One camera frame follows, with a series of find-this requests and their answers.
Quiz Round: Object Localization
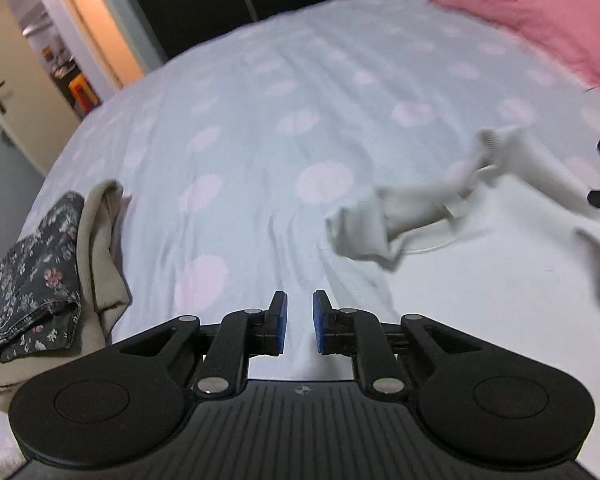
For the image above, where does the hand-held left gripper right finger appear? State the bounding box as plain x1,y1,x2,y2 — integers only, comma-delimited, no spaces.
312,290,486,397

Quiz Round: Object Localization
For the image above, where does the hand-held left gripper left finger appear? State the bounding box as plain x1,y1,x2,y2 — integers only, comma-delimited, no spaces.
112,290,289,397

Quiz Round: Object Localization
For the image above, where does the white sweatshirt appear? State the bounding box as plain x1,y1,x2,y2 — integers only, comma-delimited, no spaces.
325,127,600,471

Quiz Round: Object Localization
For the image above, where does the pink pillow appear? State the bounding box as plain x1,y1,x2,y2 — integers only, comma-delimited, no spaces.
429,0,600,103

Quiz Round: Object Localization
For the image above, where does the khaki garment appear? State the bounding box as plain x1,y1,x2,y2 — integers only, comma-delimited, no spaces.
0,180,132,413

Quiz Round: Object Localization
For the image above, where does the bed with pink dotted sheet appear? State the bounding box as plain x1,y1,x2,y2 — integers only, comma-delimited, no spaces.
0,0,600,480

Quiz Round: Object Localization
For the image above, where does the dark floral garment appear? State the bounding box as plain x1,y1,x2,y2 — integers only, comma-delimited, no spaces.
0,191,86,363

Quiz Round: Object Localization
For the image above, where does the orange stool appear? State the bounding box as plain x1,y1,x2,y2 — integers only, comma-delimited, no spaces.
70,74,101,111

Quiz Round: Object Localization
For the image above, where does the dark wardrobe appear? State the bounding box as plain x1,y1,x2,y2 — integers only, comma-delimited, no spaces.
112,0,353,68

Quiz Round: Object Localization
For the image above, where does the white door with handle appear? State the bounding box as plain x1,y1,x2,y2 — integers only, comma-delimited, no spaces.
0,77,48,176

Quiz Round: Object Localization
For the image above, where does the wooden door frame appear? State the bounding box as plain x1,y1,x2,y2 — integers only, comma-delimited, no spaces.
42,0,148,92

